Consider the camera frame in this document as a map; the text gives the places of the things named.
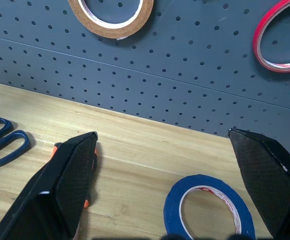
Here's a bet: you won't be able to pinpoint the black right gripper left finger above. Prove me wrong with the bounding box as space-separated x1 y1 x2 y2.
0 131 99 240

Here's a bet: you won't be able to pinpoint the brown tape roll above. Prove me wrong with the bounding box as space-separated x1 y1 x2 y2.
67 0 155 40

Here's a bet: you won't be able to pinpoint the blue tape roll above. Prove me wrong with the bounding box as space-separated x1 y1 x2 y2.
163 174 257 240

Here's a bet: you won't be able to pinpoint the blue handled scissors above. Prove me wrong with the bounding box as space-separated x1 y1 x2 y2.
0 117 32 172

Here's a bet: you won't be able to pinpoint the red tape roll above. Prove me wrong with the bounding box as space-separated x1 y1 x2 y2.
252 0 290 73

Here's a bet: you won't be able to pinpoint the grey pegboard panel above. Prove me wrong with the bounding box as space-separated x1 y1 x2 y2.
0 0 290 157

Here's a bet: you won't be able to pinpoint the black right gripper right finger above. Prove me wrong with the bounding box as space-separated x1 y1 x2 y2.
227 128 290 240

